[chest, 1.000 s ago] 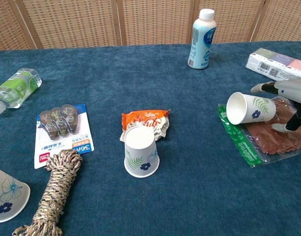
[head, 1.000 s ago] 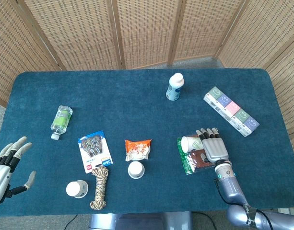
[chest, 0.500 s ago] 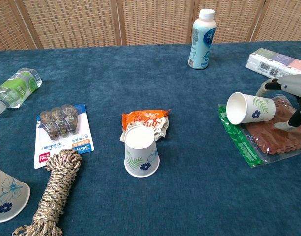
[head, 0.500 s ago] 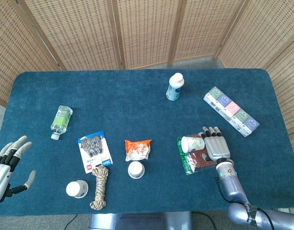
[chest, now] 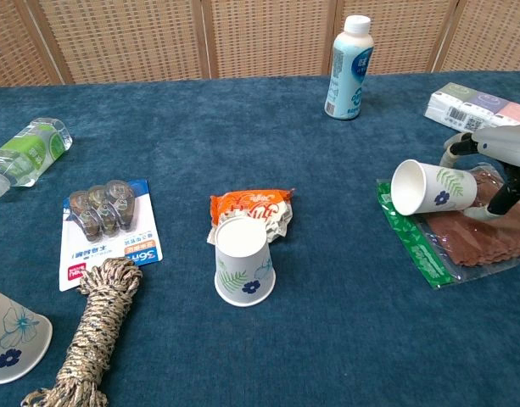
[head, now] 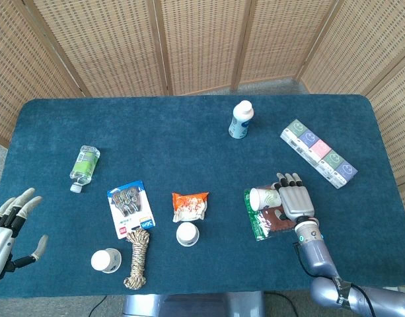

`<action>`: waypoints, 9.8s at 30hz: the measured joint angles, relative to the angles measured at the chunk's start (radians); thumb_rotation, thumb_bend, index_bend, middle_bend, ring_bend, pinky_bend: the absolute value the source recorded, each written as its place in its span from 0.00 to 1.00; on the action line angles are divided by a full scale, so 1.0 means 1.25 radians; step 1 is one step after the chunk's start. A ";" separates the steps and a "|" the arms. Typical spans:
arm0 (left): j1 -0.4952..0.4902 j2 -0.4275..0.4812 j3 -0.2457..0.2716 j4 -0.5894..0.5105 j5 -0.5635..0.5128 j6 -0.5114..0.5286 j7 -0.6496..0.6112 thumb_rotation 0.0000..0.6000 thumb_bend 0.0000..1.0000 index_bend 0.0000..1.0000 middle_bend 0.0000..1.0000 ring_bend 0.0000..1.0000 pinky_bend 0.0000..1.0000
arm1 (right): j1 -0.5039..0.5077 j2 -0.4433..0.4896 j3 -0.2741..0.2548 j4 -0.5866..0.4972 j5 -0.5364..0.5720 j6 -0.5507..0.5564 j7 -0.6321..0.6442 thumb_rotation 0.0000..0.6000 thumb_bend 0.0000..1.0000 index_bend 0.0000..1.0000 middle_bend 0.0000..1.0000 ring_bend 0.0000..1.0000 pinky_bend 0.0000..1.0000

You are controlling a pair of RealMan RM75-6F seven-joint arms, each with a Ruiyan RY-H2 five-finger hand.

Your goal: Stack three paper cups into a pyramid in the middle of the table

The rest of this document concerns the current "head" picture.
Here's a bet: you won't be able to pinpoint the wicker folding screen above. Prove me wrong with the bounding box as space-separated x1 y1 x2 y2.
0 0 405 232

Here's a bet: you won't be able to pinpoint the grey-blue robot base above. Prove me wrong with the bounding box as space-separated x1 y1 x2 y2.
122 291 266 317

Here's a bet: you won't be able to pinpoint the white floral paper cup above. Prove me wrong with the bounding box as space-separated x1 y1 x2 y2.
91 248 122 274
176 222 200 247
248 186 282 212

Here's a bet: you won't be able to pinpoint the orange white snack packet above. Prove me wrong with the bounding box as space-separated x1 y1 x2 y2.
171 192 210 223

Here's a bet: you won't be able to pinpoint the black floor cable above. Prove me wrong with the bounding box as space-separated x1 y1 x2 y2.
89 295 108 317
264 292 299 316

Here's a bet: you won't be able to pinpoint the white drink bottle blue label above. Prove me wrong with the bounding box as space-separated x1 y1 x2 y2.
227 100 255 141

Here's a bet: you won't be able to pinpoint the pastel tissue multipack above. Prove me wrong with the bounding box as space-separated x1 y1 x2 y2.
279 118 359 190

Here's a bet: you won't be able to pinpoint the zip bag brown cloths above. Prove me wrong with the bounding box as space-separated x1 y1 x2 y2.
243 183 297 242

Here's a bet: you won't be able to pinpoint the blue tablecloth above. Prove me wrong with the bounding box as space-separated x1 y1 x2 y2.
0 94 405 300

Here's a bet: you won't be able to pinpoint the camouflage rope bundle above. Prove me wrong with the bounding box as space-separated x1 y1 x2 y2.
123 229 151 291

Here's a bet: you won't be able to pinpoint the correction tape blister pack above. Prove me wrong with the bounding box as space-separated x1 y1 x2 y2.
106 180 157 240

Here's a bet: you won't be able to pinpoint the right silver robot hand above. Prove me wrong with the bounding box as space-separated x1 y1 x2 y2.
273 172 317 222

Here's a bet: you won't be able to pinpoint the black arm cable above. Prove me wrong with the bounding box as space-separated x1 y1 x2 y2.
292 242 378 317

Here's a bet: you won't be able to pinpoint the clear bottle green label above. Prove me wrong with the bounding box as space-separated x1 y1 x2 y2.
69 145 100 194

